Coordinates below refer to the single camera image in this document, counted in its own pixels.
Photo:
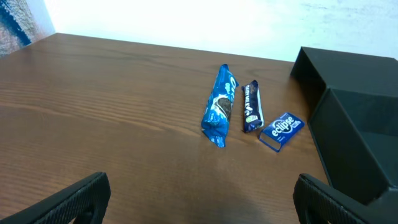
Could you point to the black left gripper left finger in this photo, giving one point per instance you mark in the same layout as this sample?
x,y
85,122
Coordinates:
x,y
85,201

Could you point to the blue Oreo cookie pack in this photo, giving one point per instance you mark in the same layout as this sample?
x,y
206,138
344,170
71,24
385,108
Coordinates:
x,y
217,115

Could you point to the black open gift box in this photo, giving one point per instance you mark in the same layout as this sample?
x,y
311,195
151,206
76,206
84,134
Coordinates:
x,y
352,101

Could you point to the blue Eclipse mint tin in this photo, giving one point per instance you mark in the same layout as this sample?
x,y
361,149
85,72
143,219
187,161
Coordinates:
x,y
279,132

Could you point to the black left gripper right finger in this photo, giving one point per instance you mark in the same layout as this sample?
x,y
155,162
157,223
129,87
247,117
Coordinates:
x,y
316,202

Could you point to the dark purple chocolate bar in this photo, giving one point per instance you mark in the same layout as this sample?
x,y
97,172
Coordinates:
x,y
253,115

